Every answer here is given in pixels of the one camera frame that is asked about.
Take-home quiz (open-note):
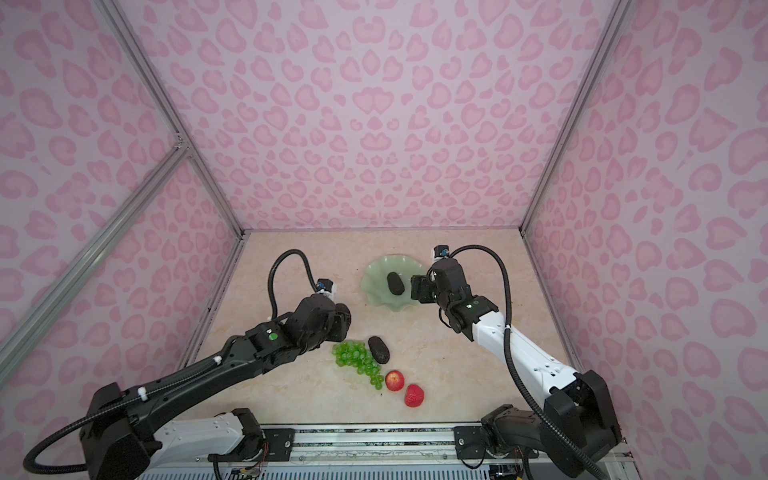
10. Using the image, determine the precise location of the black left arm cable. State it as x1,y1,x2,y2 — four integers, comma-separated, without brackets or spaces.
22,248,319,475

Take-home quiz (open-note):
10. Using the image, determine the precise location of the aluminium diagonal frame bar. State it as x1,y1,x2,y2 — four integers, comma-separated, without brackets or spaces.
1,141,189,385

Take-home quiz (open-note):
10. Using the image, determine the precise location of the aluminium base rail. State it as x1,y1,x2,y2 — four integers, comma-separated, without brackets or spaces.
134,422,637,480

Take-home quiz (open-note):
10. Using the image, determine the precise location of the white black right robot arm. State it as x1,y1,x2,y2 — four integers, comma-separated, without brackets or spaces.
409,257,623,479

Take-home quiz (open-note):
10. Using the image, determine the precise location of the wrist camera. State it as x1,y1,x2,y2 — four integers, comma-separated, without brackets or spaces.
433,244,450,261
316,278,337,300

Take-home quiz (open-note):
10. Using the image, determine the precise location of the aluminium corner frame post left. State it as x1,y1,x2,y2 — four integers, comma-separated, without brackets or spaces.
93,0,245,239

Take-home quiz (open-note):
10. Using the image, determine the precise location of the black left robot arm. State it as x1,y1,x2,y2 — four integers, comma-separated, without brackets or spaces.
79,293,351,479

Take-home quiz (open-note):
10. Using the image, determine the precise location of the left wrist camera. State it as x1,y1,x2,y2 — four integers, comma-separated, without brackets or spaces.
316,278,337,300

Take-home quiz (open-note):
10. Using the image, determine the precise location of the aluminium corner frame post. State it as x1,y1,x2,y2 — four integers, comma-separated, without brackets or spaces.
519,0,636,238
93,0,245,239

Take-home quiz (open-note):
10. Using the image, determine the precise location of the dark avocado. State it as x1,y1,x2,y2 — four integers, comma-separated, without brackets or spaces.
386,272,405,296
368,336,391,365

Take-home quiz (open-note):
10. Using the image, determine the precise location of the aluminium corner frame post right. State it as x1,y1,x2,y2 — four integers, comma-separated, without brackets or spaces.
519,0,636,238

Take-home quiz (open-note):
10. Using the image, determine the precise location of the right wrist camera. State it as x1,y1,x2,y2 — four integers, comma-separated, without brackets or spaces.
433,244,450,261

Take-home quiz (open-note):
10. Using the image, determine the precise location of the green grape bunch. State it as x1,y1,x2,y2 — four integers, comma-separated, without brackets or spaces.
332,341,384,390

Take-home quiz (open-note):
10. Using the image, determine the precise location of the red yellow peach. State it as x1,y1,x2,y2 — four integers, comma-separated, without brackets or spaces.
384,370,405,392

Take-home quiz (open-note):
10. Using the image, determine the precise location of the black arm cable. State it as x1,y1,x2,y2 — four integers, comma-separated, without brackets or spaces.
449,244,610,480
22,248,319,475

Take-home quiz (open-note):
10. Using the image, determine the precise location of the red strawberry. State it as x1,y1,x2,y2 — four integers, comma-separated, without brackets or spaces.
404,384,425,408

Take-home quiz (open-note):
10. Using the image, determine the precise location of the green wavy fruit bowl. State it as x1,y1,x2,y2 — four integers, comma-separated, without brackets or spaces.
360,255,427,312

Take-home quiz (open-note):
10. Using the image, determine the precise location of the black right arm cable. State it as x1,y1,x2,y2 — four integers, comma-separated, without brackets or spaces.
449,244,610,480

